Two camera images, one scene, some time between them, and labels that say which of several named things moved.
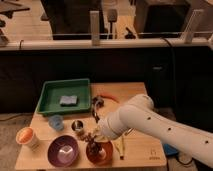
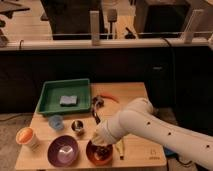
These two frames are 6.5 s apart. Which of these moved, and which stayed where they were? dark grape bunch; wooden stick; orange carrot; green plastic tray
Moved: dark grape bunch
Stayed: green plastic tray; wooden stick; orange carrot
